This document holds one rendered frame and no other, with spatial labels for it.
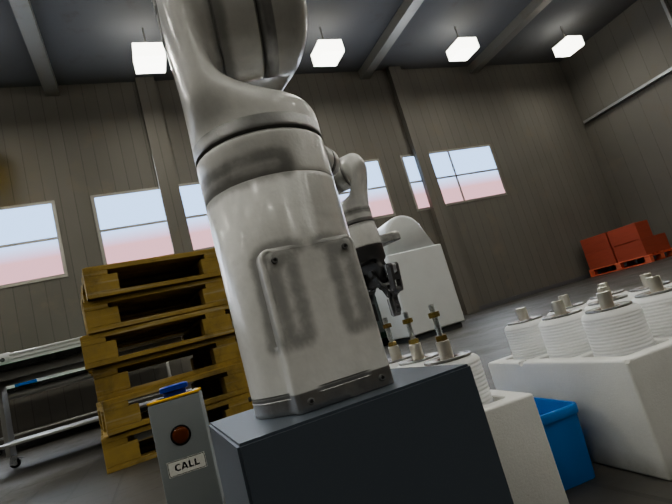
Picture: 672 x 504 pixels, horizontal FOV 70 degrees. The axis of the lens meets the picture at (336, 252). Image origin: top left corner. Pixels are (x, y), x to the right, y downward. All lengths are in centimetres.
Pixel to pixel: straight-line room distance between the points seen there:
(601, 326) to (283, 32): 72
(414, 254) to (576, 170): 771
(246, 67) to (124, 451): 238
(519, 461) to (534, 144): 1171
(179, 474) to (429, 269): 526
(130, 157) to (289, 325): 848
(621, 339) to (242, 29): 76
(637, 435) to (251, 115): 77
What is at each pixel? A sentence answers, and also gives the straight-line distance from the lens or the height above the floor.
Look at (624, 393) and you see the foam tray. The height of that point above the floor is 13.
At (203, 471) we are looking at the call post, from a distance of 74.
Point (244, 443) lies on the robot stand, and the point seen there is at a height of 30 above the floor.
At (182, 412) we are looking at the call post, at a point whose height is 29.
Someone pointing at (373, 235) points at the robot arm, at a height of 51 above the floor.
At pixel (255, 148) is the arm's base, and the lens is 31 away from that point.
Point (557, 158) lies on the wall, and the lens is 1265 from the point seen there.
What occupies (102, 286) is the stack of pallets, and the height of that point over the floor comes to 87.
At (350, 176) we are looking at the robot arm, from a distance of 101.
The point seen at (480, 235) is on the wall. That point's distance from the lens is 1040.
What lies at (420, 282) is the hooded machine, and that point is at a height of 64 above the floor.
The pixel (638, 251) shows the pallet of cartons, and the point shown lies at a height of 27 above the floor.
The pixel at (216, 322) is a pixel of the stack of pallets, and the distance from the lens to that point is 272.
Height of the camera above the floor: 34
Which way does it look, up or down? 9 degrees up
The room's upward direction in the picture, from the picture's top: 16 degrees counter-clockwise
